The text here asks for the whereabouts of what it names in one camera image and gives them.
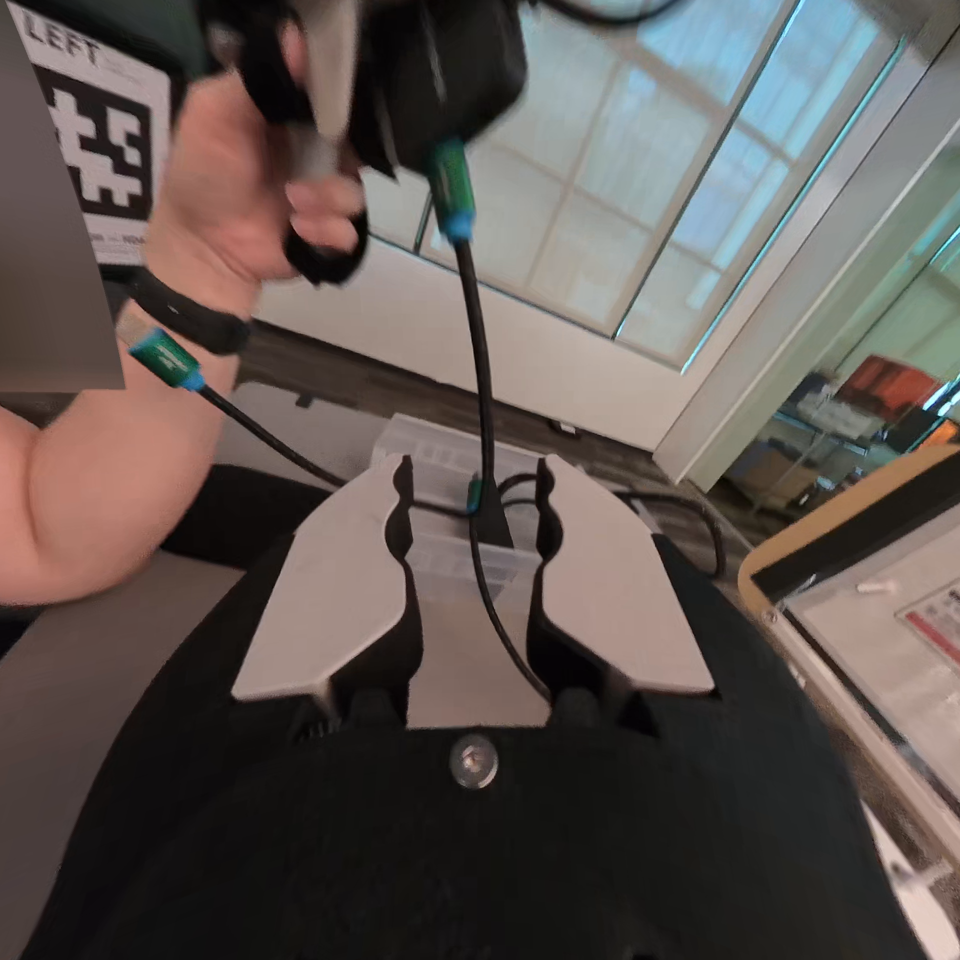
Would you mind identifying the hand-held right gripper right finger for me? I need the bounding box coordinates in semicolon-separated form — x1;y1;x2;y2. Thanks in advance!
525;452;717;702

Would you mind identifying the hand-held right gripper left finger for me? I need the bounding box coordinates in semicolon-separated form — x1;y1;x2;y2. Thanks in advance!
229;452;426;729

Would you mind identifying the clear plastic bin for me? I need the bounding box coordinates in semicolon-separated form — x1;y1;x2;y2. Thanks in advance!
371;411;543;610

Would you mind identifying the black HDMI adapter hub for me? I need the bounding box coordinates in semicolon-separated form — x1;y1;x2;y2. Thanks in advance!
352;0;680;177

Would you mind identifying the person's left forearm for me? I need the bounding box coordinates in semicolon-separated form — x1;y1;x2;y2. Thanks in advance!
0;296;252;609

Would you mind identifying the person's left hand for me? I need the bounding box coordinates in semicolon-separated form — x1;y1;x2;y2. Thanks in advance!
144;22;370;322

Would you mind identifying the wooden document stand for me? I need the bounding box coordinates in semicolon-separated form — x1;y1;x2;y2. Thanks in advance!
737;444;960;807

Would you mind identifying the black and white marker board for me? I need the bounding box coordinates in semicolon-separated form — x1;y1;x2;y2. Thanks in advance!
6;0;177;270

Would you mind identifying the printed instruction sheet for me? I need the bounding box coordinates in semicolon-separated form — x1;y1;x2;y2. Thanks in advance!
786;555;960;789

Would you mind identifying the black wrist band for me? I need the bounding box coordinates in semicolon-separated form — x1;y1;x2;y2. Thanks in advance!
120;266;255;355

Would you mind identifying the large office window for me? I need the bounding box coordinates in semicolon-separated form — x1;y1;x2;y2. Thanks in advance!
367;0;910;374

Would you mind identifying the red storage crate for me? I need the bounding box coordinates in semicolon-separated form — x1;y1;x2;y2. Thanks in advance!
834;354;944;411

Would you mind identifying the thin black cable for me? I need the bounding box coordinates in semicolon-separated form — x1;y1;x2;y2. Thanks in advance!
468;517;556;706

